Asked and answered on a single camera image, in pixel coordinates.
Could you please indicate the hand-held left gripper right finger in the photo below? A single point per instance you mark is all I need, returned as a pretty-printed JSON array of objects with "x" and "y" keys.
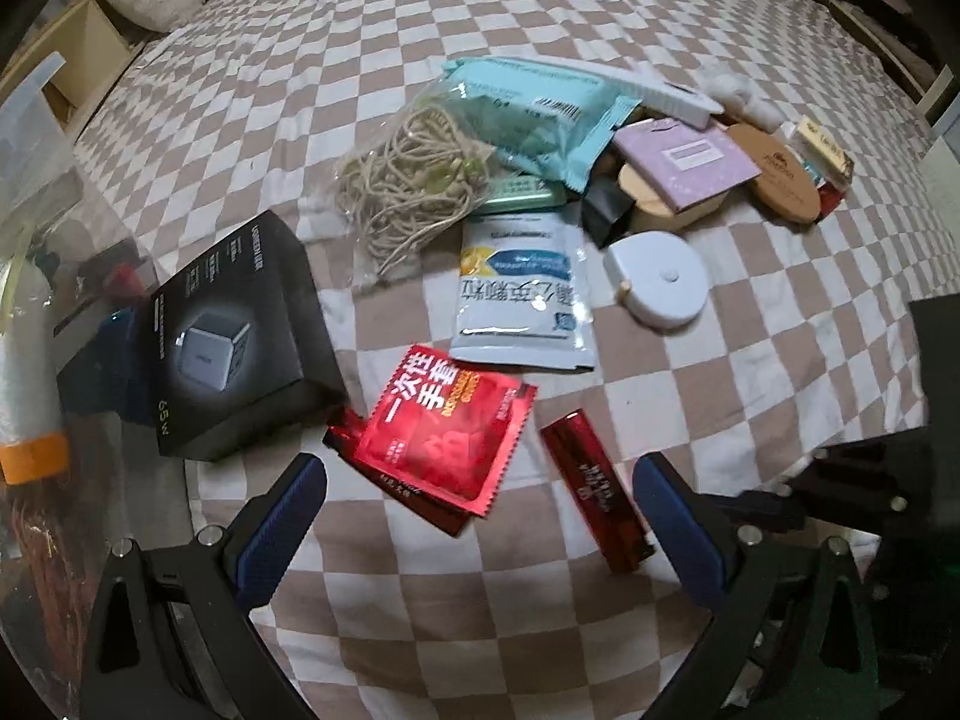
[{"x": 682, "y": 525}]

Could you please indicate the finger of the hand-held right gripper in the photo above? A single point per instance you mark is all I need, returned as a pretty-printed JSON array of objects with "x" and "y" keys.
[
  {"x": 862, "y": 465},
  {"x": 765, "y": 510}
]

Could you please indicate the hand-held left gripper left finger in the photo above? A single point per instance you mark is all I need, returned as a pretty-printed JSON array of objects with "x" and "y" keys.
[{"x": 277, "y": 525}]

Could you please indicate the clear plastic storage container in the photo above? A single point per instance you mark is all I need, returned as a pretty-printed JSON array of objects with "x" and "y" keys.
[{"x": 30, "y": 165}]

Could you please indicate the long dark red box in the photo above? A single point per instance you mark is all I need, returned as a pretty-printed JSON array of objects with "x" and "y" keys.
[{"x": 596, "y": 487}]

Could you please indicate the dark red foil packet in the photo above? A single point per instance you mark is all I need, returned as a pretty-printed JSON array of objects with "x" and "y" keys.
[{"x": 397, "y": 491}]

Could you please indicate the bright red foil packet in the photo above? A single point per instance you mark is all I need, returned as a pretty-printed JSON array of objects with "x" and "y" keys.
[{"x": 442, "y": 435}]

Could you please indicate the black charger box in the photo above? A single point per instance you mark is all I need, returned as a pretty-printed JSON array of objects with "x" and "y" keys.
[{"x": 225, "y": 315}]

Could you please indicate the dark blue box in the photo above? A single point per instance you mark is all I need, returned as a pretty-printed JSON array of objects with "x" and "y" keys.
[{"x": 120, "y": 367}]

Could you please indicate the white tape measure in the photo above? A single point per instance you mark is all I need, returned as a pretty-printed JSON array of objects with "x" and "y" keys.
[{"x": 660, "y": 281}]

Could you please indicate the flat red box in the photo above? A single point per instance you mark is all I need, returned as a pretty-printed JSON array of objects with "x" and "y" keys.
[{"x": 829, "y": 201}]

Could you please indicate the white blue sachet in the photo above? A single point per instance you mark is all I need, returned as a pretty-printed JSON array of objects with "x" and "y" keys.
[{"x": 525, "y": 300}]

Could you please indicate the white tube with orange band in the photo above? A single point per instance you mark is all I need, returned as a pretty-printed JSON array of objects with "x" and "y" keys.
[{"x": 30, "y": 375}]

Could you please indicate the round cork coaster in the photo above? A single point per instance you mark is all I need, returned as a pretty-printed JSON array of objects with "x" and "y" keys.
[{"x": 780, "y": 172}]

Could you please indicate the small yellow red box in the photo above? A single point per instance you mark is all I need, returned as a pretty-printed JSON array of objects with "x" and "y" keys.
[{"x": 825, "y": 150}]

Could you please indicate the small black pouch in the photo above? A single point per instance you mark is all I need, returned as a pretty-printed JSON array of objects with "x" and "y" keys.
[{"x": 606, "y": 214}]

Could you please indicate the bamboo box with pink lid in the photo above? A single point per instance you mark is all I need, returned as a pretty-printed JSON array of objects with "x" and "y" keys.
[{"x": 690, "y": 165}]

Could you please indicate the light green packet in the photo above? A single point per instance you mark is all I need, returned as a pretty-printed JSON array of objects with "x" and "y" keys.
[{"x": 517, "y": 196}]

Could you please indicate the white cloth bundle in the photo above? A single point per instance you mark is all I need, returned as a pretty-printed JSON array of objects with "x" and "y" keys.
[{"x": 739, "y": 94}]

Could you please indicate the long white plastic tool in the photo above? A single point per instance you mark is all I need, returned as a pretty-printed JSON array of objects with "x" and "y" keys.
[{"x": 660, "y": 94}]

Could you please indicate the teal wet wipes packet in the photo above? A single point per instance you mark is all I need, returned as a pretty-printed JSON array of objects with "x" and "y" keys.
[{"x": 525, "y": 112}]

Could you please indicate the checkered bed sheet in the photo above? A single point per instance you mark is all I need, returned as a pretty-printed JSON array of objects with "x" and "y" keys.
[{"x": 300, "y": 37}]

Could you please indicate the wooden bedside shelf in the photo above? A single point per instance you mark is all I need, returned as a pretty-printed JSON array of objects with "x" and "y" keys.
[{"x": 82, "y": 52}]

